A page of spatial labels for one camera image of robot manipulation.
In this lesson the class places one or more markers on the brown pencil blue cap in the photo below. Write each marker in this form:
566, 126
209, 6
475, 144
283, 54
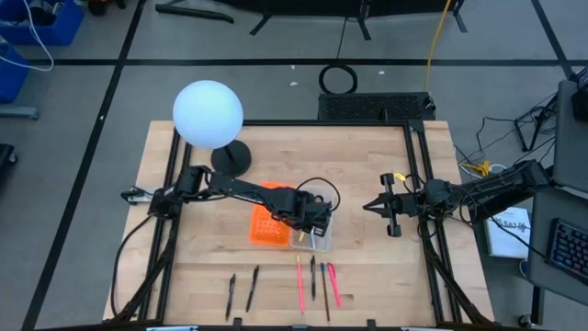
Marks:
324, 289

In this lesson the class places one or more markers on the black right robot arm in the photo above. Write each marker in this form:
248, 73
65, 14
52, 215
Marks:
491, 186

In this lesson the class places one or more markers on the black gel pen clear barrel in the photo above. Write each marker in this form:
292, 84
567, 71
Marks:
313, 278

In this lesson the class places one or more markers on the white booklet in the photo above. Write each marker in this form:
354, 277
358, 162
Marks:
507, 236

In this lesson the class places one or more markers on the black table edge clamp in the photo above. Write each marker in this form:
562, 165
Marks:
237, 323
371, 323

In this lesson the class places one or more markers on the pink pencil yellow end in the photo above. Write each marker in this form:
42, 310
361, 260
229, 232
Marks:
300, 285

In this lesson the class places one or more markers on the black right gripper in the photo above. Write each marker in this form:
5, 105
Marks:
409, 204

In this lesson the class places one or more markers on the grey desk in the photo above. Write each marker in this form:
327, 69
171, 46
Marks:
542, 248

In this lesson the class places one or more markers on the yellow pen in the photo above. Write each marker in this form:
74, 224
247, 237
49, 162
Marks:
301, 236

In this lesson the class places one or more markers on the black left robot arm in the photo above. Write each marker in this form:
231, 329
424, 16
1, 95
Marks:
239, 189

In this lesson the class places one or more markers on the blue storage bin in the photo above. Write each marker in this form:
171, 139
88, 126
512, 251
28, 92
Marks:
64, 32
11, 78

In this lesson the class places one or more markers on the silver aluminium bar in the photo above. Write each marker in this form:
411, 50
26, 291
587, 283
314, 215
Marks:
172, 328

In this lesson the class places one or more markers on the black keyboard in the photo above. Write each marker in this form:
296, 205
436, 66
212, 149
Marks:
572, 250

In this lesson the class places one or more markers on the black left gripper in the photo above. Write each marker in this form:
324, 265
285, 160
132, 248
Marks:
303, 209

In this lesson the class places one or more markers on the black perforated case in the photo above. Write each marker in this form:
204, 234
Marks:
374, 106

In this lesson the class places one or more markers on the white globe lamp black base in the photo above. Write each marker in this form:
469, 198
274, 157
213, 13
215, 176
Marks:
207, 115

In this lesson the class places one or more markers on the orange plastic bin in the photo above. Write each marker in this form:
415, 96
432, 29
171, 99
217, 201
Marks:
266, 227

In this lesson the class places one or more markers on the clear plastic supply box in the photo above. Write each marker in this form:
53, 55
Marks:
321, 241

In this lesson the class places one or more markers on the pink pen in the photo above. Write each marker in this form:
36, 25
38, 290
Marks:
334, 285

